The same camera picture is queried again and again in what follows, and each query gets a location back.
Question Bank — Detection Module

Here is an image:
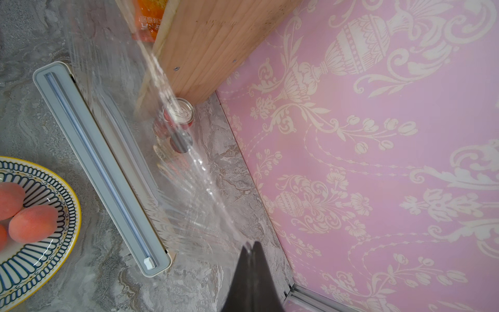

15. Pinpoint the wooden two-tier shelf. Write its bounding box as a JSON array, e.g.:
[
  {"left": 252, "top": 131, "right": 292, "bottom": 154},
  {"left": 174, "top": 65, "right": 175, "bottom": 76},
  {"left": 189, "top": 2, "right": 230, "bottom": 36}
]
[{"left": 135, "top": 1, "right": 299, "bottom": 120}]

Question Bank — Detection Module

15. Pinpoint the beige plastic wrap dispenser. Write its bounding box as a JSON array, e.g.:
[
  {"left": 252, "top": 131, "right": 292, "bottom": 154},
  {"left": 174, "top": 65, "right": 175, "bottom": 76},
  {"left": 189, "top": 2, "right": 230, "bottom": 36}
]
[{"left": 32, "top": 62, "right": 173, "bottom": 278}]

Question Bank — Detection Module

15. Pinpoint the peach fruit pile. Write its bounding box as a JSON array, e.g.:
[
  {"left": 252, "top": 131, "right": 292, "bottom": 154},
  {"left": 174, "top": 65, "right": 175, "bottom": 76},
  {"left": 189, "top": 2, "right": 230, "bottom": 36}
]
[{"left": 1, "top": 182, "right": 58, "bottom": 250}]

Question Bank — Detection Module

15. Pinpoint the orange snack bag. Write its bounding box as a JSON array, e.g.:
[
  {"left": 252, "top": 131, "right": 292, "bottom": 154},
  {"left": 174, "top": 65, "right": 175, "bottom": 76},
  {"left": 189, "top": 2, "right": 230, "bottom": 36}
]
[{"left": 133, "top": 0, "right": 168, "bottom": 42}]

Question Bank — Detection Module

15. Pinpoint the small brown spice jar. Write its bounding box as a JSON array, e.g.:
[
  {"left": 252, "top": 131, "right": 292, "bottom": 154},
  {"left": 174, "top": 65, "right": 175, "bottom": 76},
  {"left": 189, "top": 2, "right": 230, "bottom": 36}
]
[{"left": 153, "top": 131, "right": 193, "bottom": 163}]

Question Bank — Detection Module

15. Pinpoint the red soda can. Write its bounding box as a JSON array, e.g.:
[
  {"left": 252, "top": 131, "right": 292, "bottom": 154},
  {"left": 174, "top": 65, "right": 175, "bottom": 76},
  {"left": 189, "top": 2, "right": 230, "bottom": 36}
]
[{"left": 153, "top": 98, "right": 195, "bottom": 137}]

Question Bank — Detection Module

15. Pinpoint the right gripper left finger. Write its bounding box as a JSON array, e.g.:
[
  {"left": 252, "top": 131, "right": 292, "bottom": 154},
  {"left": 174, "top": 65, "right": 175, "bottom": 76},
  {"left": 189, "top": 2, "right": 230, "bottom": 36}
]
[{"left": 221, "top": 243, "right": 253, "bottom": 312}]

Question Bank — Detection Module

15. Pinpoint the patterned plate with peaches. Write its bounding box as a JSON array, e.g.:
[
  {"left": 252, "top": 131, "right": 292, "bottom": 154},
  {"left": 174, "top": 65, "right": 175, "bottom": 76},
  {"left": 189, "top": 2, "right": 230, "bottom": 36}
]
[{"left": 1, "top": 156, "right": 82, "bottom": 311}]

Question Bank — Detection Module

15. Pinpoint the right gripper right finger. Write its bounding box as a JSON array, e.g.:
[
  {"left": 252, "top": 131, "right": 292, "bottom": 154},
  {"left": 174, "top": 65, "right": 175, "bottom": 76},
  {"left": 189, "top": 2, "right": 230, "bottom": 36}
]
[{"left": 252, "top": 242, "right": 284, "bottom": 312}]

